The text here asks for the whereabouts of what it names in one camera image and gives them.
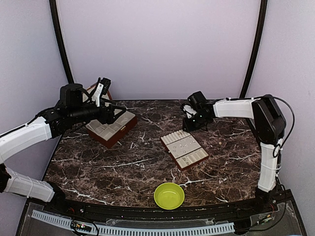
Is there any black right frame post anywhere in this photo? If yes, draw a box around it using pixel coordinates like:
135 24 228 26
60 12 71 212
239 0 268 98

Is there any black frame post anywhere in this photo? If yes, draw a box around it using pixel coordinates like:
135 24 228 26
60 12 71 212
239 0 268 98
49 0 74 84

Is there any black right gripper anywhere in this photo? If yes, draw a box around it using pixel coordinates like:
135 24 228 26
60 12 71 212
183 112 210 133

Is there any white slotted cable duct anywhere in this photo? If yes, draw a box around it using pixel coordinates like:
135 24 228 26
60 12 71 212
31 210 235 236

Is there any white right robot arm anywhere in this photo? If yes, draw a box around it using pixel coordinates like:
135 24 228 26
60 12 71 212
181 91 289 213

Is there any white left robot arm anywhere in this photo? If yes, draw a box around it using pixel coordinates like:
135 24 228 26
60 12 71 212
0 78 126 214

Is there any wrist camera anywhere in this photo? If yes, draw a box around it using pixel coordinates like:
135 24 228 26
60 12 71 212
90 77 111 107
181 104 197 119

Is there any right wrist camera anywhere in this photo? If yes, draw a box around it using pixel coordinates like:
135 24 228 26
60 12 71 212
181 104 197 119

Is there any brown wooden jewelry box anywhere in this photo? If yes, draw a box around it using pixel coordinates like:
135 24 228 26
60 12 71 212
83 82 138 149

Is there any green bowl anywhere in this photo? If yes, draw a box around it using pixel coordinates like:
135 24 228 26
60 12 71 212
154 182 185 210

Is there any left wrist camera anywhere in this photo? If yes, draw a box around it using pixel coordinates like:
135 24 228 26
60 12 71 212
90 77 111 107

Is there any brown ring earring tray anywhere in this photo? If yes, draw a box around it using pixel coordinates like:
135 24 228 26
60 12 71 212
160 130 209 171

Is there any black left frame post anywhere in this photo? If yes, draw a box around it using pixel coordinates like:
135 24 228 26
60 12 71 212
49 0 74 84

